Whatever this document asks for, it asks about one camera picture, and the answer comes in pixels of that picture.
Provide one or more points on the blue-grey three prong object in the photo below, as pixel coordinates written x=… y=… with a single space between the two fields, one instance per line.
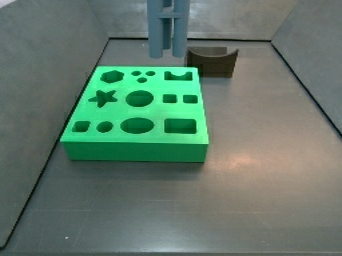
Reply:
x=167 y=17

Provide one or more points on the green shape sorter block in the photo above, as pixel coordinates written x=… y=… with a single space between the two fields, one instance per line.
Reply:
x=139 y=114

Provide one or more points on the dark brown curved block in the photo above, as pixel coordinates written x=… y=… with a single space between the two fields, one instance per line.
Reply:
x=214 y=61

